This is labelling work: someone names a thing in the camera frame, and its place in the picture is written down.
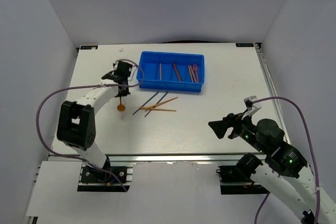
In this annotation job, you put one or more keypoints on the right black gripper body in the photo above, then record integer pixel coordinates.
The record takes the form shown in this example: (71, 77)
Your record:
(243, 128)

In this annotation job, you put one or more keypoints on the dark blue plastic knife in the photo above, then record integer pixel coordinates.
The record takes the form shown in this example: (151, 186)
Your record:
(176, 70)

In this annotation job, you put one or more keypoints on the red-orange plastic knife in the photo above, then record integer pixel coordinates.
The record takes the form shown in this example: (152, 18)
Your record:
(178, 73)

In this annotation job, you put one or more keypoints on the red-orange plastic fork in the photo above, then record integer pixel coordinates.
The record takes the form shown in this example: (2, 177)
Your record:
(195, 69)

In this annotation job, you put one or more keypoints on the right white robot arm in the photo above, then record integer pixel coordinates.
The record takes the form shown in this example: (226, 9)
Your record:
(284, 172)

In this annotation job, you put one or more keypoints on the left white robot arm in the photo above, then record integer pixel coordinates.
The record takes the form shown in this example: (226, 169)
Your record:
(77, 124)

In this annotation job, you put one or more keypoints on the orange chopstick lower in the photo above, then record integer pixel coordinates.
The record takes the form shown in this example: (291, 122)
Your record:
(156, 109)

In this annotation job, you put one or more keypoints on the orange chopstick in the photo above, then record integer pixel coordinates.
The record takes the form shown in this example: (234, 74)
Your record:
(156, 109)
(162, 103)

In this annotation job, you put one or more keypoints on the dark blue chopstick left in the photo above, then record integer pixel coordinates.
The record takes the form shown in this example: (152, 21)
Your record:
(145, 103)

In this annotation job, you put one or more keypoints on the orange chopstick upper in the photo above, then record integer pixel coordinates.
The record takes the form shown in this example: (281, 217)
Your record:
(162, 103)

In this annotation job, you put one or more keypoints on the blue divided plastic tray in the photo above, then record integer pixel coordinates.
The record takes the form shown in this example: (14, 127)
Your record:
(175, 74)

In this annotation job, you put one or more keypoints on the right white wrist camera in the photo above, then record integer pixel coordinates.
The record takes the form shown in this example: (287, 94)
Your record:
(251, 106)

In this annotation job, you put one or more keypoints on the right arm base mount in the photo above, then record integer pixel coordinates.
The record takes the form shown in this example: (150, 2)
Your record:
(233, 183)

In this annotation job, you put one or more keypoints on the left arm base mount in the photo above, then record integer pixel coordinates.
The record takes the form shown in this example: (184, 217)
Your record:
(91, 180)

